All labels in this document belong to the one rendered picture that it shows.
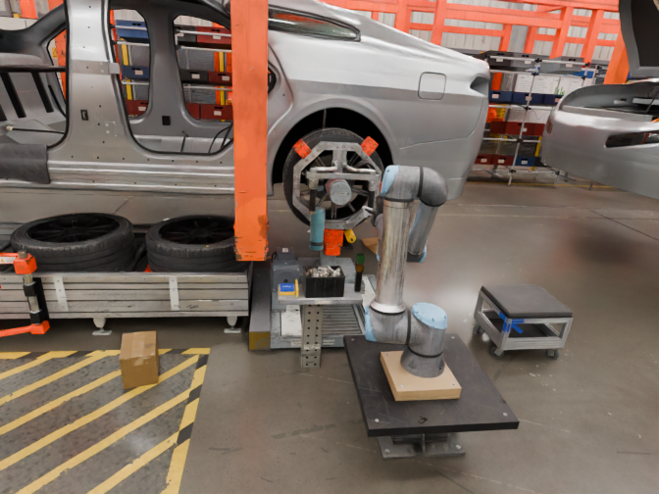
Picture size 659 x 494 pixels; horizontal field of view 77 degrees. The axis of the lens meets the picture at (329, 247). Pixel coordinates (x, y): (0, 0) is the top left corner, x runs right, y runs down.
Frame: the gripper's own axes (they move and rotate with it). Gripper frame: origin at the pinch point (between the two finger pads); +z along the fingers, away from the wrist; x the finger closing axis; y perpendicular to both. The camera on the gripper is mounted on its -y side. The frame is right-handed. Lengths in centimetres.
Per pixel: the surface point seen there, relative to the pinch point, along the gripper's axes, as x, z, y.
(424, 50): 32, 48, -83
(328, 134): -24, 38, -33
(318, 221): -29.4, 17.0, 15.4
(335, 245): -15.4, 28.9, 36.1
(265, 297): -61, 21, 70
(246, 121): -70, -7, -43
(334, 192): -20.7, 15.4, -2.9
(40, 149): -192, 48, -15
